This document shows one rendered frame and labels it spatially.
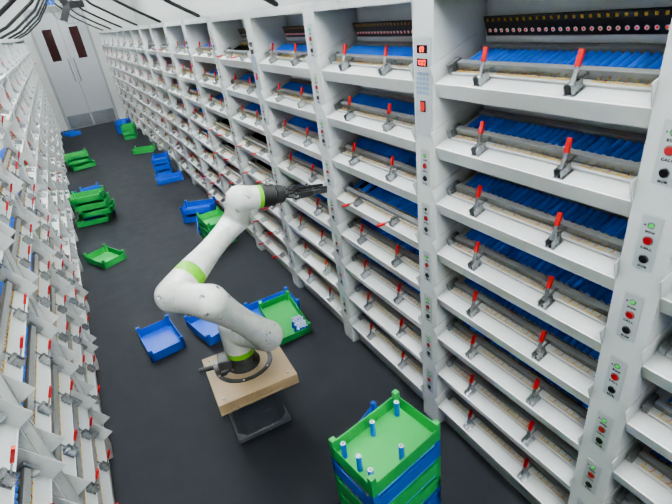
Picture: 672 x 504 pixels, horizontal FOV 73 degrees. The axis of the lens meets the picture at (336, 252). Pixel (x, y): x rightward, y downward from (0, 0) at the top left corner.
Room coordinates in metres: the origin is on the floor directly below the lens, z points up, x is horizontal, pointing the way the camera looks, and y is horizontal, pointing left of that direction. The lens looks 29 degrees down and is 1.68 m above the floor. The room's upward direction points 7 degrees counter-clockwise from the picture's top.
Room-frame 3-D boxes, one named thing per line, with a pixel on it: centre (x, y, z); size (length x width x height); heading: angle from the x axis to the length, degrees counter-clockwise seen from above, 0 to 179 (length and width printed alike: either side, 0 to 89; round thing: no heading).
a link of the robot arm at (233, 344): (1.57, 0.46, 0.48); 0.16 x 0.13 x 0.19; 62
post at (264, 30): (2.71, 0.21, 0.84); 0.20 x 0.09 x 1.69; 117
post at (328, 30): (2.09, -0.10, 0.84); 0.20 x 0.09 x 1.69; 117
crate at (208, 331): (2.31, 0.82, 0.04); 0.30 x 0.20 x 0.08; 40
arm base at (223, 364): (1.56, 0.53, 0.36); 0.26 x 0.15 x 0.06; 104
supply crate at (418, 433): (0.99, -0.08, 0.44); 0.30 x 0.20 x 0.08; 125
